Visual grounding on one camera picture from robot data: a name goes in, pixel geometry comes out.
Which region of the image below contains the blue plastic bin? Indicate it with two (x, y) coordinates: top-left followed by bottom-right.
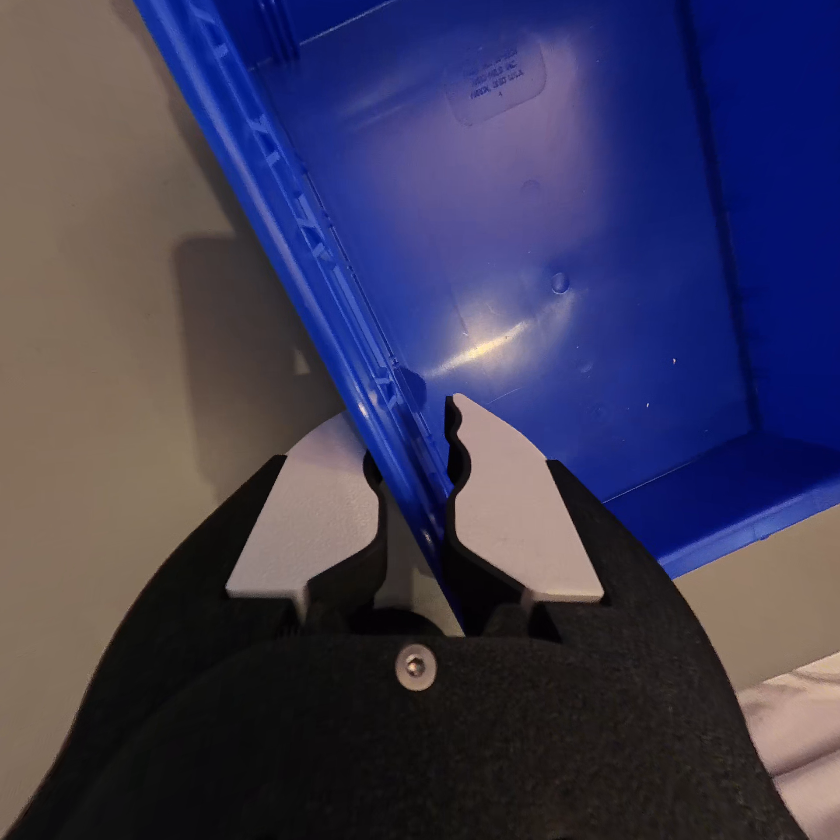
(131, 0), (840, 580)

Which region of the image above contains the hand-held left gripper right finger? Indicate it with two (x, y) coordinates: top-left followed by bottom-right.
(444, 394), (605, 636)

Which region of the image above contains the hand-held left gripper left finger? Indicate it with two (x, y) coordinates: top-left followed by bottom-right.
(225, 413), (389, 623)

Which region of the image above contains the person's pale lavender clothing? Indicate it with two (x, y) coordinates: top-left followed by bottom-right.
(735, 653), (840, 840)

